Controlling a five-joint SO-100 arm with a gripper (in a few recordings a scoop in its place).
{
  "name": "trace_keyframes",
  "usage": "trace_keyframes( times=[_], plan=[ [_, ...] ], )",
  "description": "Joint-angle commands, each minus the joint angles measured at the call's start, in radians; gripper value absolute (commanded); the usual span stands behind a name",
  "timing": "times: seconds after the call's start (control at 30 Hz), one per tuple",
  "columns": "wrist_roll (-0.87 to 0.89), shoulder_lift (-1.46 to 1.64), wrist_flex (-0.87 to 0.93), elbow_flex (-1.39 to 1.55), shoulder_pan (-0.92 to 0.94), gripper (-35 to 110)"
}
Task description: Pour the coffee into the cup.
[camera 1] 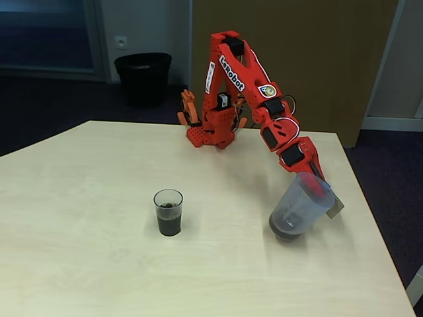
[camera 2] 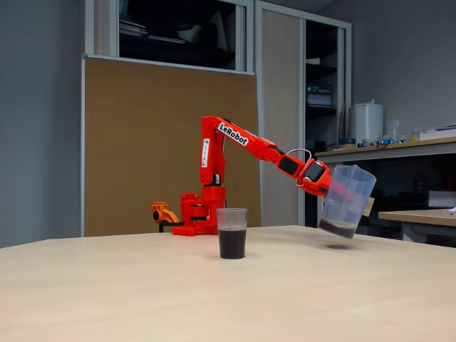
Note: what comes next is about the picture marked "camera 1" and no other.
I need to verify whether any clear plastic pitcher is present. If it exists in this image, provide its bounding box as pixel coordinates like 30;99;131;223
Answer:
268;171;345;242

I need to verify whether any translucent plastic cup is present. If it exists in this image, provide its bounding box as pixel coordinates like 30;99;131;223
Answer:
153;188;184;237

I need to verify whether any orange table clamp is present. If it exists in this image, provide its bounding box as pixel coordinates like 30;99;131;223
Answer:
176;88;201;128
236;96;249;129

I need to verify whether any brown pin board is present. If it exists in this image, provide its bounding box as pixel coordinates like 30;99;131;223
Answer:
191;0;399;149

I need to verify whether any light grey furniture piece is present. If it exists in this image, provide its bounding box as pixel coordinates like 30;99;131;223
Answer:
405;264;423;310

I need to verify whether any black waste bin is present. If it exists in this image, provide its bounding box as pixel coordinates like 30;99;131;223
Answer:
114;52;173;109

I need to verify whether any dark glass window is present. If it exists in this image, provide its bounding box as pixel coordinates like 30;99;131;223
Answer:
0;0;106;79

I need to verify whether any black power cable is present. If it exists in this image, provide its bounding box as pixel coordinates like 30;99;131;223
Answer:
233;102;260;129

